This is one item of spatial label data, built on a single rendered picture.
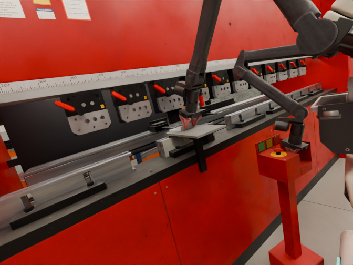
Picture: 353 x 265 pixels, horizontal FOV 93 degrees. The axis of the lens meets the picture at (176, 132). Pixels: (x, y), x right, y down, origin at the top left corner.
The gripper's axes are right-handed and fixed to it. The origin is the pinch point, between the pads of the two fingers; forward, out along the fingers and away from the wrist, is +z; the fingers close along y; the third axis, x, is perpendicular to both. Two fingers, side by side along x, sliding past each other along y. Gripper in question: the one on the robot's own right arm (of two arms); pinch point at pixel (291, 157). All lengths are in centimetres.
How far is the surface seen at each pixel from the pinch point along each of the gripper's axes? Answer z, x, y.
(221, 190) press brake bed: 17.4, 34.4, 15.5
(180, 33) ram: -66, 36, 48
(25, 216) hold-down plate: -11, 116, 17
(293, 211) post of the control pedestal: 27.9, 5.1, -9.1
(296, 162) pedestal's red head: -3.1, 7.7, -6.4
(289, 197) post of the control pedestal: 19.2, 7.1, -6.9
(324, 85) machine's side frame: -7, -166, 64
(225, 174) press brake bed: 10.3, 29.1, 18.1
